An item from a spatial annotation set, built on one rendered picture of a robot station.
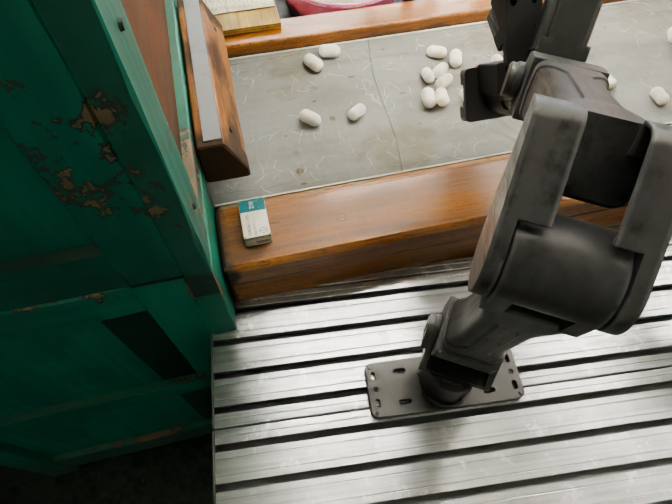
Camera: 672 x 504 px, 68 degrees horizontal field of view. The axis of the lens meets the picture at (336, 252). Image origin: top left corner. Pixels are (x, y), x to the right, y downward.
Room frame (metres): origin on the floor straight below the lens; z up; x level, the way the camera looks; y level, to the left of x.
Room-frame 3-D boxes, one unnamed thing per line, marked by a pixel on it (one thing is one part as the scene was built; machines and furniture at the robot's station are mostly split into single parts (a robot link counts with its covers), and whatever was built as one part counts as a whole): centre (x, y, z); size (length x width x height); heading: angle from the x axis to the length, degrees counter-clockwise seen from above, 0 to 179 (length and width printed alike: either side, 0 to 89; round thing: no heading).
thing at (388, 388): (0.18, -0.15, 0.71); 0.20 x 0.07 x 0.08; 100
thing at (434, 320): (0.19, -0.15, 0.77); 0.09 x 0.06 x 0.06; 73
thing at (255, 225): (0.35, 0.11, 0.78); 0.06 x 0.04 x 0.02; 15
